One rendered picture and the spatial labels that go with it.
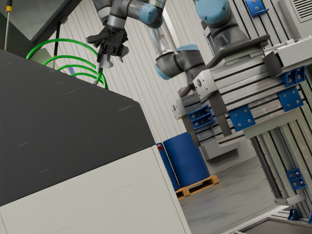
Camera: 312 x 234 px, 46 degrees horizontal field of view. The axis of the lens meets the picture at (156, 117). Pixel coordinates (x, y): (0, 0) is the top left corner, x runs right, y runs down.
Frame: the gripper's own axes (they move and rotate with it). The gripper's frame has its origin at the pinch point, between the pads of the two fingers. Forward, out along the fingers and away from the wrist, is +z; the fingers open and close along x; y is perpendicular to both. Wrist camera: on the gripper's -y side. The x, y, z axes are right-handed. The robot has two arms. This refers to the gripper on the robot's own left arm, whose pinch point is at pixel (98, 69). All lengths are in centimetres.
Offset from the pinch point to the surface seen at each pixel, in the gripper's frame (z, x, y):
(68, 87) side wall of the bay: 3.0, -34.9, 2.9
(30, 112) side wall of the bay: 15.0, -40.4, -6.3
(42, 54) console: 9, 34, -44
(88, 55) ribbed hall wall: 98, 647, -243
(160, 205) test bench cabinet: 29, -41, 48
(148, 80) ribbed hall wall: 109, 672, -97
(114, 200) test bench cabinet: 33, -44, 33
